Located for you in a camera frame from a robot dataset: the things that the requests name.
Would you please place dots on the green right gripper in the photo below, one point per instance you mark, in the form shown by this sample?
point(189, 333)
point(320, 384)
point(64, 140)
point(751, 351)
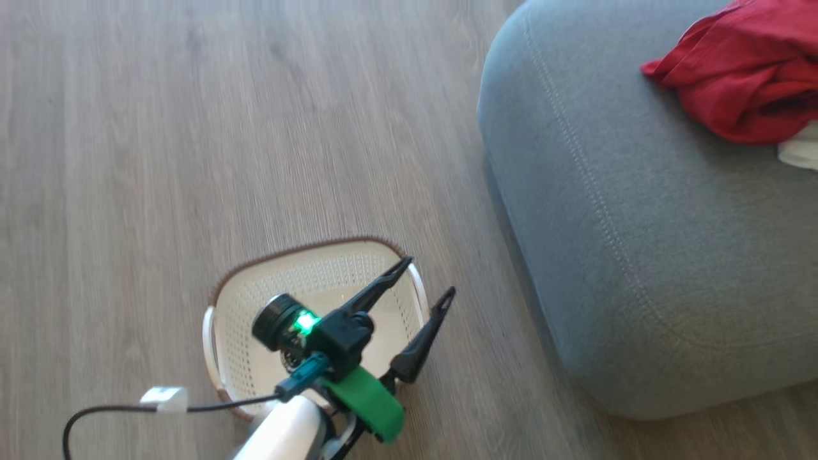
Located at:
point(367, 399)

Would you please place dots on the red garment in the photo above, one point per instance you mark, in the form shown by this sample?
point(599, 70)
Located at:
point(748, 76)

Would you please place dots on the white cloth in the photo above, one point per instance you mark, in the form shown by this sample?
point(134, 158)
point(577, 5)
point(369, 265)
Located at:
point(802, 150)

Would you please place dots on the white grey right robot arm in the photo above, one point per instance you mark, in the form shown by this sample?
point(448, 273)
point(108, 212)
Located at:
point(287, 429)

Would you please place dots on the grey fabric sofa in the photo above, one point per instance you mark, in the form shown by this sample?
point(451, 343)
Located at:
point(639, 255)

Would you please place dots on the white brown-rimmed laundry basket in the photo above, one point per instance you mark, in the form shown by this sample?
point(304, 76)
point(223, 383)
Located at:
point(319, 275)

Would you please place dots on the black round right wrist camera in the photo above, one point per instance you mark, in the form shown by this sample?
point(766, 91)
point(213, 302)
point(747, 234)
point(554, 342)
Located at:
point(271, 322)

